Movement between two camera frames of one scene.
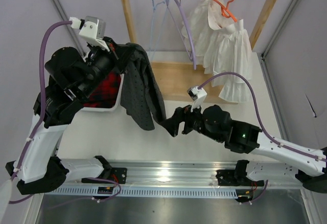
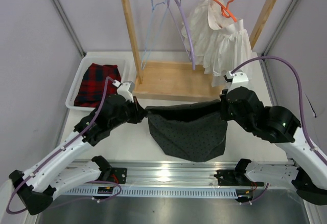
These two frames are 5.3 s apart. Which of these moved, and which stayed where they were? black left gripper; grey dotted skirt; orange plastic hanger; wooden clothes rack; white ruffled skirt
Moved: black left gripper; grey dotted skirt
Stayed: orange plastic hanger; white ruffled skirt; wooden clothes rack
